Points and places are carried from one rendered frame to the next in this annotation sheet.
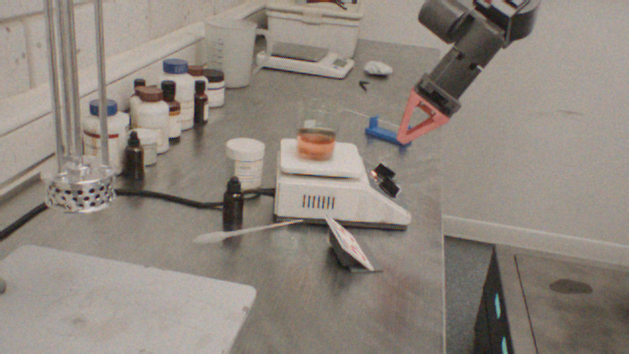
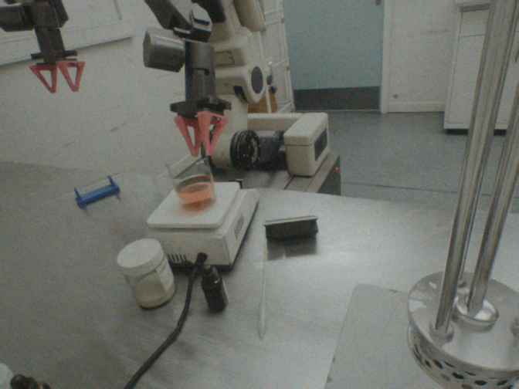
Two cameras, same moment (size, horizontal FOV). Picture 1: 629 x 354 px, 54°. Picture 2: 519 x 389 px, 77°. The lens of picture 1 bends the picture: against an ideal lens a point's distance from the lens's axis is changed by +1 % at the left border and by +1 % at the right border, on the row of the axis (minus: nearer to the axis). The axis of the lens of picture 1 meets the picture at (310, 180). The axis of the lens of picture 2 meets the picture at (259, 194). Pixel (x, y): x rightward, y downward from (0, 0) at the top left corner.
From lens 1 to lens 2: 0.70 m
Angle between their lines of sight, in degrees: 60
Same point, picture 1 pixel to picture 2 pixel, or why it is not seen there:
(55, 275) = not seen: outside the picture
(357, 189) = (245, 195)
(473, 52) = (211, 65)
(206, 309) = (401, 318)
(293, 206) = (234, 245)
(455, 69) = (209, 82)
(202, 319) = not seen: hidden behind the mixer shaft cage
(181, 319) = not seen: hidden behind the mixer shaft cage
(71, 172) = (499, 319)
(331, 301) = (359, 243)
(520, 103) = (37, 157)
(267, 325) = (402, 281)
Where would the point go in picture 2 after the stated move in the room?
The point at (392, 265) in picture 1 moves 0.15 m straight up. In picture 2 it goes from (306, 211) to (297, 134)
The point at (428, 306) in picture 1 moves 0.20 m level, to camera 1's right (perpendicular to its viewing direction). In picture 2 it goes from (356, 202) to (361, 155)
